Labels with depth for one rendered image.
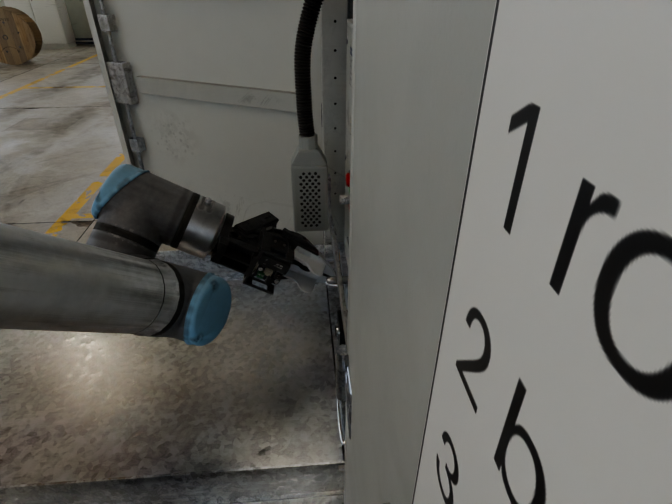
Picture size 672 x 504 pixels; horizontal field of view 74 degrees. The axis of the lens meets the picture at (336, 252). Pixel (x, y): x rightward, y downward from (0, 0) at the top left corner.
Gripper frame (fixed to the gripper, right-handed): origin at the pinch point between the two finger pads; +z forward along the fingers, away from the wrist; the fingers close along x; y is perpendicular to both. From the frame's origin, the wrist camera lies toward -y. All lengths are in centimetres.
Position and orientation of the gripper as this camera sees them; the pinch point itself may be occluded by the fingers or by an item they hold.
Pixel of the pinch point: (327, 272)
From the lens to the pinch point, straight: 78.1
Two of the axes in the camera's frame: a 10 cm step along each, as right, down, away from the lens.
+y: 0.8, 5.4, -8.4
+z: 8.6, 3.8, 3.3
